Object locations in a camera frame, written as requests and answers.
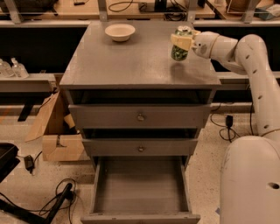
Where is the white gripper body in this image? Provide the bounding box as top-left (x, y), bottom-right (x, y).
top-left (192, 31), bottom-right (219, 59)

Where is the green soda can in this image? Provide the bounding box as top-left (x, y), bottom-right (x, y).
top-left (171, 25), bottom-right (192, 61)

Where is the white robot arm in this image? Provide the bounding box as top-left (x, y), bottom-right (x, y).
top-left (171, 30), bottom-right (280, 224)

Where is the grey wooden drawer cabinet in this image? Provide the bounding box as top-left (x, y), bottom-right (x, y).
top-left (59, 20), bottom-right (222, 224)

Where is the grey top drawer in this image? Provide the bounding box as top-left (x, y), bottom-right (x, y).
top-left (69, 105), bottom-right (210, 129)

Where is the grey middle drawer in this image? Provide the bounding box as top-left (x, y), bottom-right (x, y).
top-left (82, 138), bottom-right (198, 157)

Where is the grey open bottom drawer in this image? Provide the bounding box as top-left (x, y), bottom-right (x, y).
top-left (80, 156), bottom-right (200, 224)

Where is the white ceramic bowl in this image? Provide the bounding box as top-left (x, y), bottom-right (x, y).
top-left (105, 24), bottom-right (136, 42)

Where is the open cardboard box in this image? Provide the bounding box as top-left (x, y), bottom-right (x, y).
top-left (24, 73), bottom-right (90, 163)

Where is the clear sanitizer pump bottle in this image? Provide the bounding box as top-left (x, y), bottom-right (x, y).
top-left (11, 58), bottom-right (29, 79)

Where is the small black adapter left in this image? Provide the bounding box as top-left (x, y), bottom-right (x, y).
top-left (24, 152), bottom-right (42, 174)

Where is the black bin left edge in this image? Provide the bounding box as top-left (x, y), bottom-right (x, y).
top-left (0, 143), bottom-right (20, 182)

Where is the black power adapter with cable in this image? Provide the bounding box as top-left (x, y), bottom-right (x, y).
top-left (209, 101), bottom-right (257, 144)

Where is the black stand base with cables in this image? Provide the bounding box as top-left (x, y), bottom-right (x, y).
top-left (0, 178), bottom-right (77, 224)

